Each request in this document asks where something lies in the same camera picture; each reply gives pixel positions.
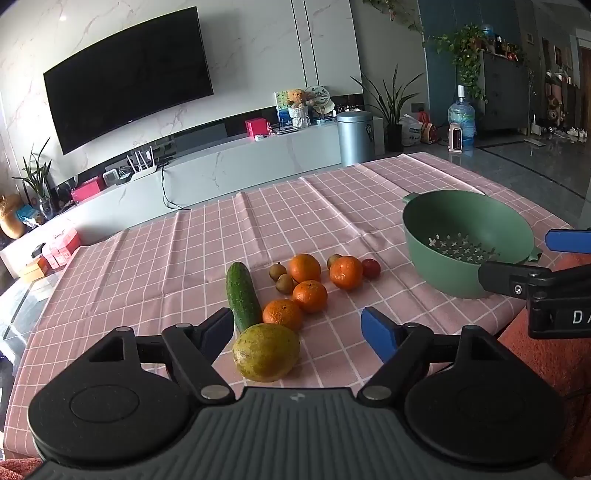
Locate blue standing picture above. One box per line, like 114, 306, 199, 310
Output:
275, 91, 292, 128

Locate green colander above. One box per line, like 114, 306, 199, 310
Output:
401, 190, 543, 300

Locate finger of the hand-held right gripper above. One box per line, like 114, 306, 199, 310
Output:
478, 261, 556, 299
545, 227, 591, 254

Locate potted grass plant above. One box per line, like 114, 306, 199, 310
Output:
13, 137, 54, 219

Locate round decorative fan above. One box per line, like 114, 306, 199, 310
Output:
305, 85, 336, 114

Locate white router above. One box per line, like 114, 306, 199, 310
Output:
126, 145, 160, 182

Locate potted plant with long leaves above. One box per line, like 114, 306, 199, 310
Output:
351, 65, 426, 152

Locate large yellow-green citrus fruit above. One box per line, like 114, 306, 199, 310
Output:
232, 323, 301, 383

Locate green cucumber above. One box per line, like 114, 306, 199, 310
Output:
226, 261, 263, 333

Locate pink white boxes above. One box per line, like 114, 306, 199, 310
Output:
41, 230, 82, 271

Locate hanging vine plant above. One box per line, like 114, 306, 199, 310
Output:
364, 0, 426, 48

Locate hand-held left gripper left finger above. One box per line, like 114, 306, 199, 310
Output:
88, 307, 236, 402

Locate white marble television cabinet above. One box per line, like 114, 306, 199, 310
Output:
0, 122, 343, 278

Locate black cable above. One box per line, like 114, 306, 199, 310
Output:
160, 165, 193, 211

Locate white plastic bag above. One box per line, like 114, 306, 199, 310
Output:
399, 115, 424, 148

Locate black flat television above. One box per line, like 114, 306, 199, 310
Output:
44, 7, 214, 155

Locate blue water bottle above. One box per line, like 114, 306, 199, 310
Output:
448, 85, 476, 148

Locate orange cardboard box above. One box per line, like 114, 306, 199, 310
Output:
17, 256, 51, 281

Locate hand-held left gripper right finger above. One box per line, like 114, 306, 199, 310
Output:
358, 306, 507, 402

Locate wide red box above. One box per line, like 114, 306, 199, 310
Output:
71, 176, 106, 204

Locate golden figurine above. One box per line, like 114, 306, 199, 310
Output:
0, 194, 27, 239

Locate trailing green plant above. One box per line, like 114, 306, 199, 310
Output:
433, 24, 489, 103

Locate orange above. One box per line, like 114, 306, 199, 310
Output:
262, 299, 304, 332
329, 256, 364, 291
289, 254, 322, 284
292, 280, 328, 315

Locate grey metal trash can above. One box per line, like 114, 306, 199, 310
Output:
336, 111, 375, 167

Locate dark grey cabinet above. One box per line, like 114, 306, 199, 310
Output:
480, 48, 533, 134

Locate teddy bear in white basket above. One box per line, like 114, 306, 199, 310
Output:
286, 89, 311, 128

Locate pink checked tablecloth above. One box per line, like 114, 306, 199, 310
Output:
2, 152, 575, 460

